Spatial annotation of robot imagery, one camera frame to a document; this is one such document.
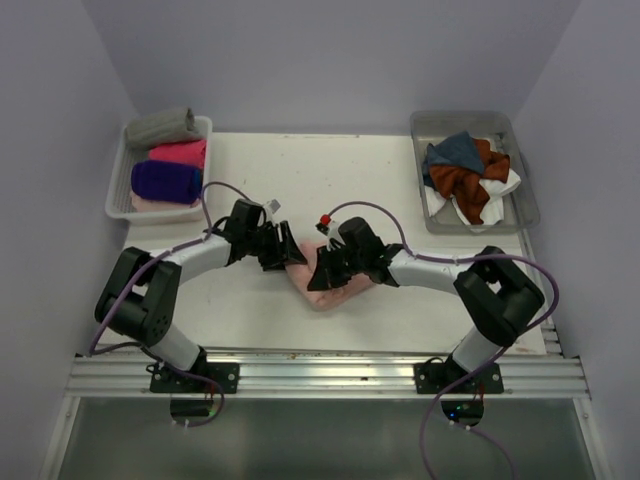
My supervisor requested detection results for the white plastic basket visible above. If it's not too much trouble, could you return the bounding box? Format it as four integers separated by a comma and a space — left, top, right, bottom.
105, 115, 213, 226

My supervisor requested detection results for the pale pink rolled towel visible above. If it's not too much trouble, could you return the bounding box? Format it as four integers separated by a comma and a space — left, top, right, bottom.
130, 190, 200, 213

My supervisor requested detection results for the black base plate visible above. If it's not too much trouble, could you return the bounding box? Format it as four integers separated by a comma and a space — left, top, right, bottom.
413, 357, 505, 394
146, 362, 240, 394

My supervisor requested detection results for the brown towel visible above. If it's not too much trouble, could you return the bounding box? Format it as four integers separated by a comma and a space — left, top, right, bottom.
423, 137, 511, 225

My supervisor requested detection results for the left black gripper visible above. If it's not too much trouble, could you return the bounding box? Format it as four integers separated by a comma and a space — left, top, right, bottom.
245, 220, 306, 271

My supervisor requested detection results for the aluminium mounting rail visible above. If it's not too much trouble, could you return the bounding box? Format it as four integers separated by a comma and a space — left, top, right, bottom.
64, 349, 590, 399

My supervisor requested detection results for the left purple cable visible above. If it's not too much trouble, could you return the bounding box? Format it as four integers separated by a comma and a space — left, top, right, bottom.
87, 180, 256, 429

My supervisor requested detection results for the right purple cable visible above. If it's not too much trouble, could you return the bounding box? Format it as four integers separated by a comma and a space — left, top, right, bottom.
317, 200, 560, 480

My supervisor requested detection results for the hot pink rolled towel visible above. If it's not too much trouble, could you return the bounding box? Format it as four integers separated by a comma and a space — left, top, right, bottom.
148, 139, 207, 169

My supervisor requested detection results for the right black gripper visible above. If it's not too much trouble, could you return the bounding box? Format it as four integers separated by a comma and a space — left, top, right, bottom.
308, 244, 366, 292

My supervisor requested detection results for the purple rolled towel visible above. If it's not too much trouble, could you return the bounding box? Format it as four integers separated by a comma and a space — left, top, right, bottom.
131, 160, 203, 205

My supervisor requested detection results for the light pink towel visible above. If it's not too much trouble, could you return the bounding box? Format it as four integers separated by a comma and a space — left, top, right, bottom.
285, 241, 374, 311

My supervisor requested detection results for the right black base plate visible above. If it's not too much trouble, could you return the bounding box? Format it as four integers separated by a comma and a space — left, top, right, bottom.
413, 357, 505, 394

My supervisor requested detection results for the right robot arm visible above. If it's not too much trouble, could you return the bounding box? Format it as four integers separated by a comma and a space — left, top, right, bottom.
307, 215, 544, 393

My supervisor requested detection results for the purple cable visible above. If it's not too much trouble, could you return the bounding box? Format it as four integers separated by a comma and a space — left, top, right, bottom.
87, 180, 256, 429
317, 200, 560, 480

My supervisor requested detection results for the blue grey towel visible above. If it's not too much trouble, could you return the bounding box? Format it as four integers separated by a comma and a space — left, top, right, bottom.
421, 131, 485, 178

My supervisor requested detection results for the white cloth in bin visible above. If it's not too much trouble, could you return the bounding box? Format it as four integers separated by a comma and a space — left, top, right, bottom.
424, 169, 521, 233

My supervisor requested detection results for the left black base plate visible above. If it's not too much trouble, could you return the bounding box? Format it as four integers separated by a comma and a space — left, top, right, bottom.
146, 362, 240, 394

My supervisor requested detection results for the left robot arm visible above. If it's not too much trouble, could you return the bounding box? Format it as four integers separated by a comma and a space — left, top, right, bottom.
90, 199, 307, 393

